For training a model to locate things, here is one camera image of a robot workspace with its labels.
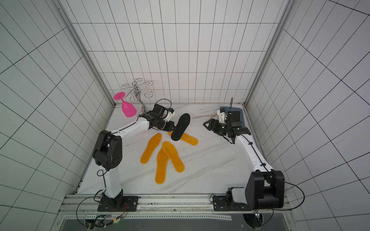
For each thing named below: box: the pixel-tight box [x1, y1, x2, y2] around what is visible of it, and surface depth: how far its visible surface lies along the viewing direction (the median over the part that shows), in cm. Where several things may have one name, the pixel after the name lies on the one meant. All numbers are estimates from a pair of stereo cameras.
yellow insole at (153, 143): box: [139, 132, 163, 165], surface depth 97 cm
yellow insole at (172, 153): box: [161, 141, 185, 173], surface depth 92 cm
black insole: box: [171, 113, 191, 142], surface depth 94 cm
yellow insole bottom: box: [155, 147, 170, 185], surface depth 87 cm
